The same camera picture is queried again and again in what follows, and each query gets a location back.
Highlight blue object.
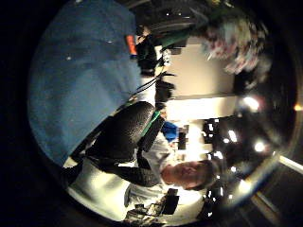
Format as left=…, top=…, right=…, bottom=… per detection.
left=162, top=121, right=180, bottom=144

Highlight the person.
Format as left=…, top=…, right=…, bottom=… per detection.
left=65, top=131, right=223, bottom=223

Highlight white marker cube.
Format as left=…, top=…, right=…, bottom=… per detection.
left=160, top=45, right=173, bottom=69

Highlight orange tag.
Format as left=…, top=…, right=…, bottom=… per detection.
left=125, top=34, right=139, bottom=58

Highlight black cable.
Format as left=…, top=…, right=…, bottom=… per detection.
left=128, top=70, right=167, bottom=97

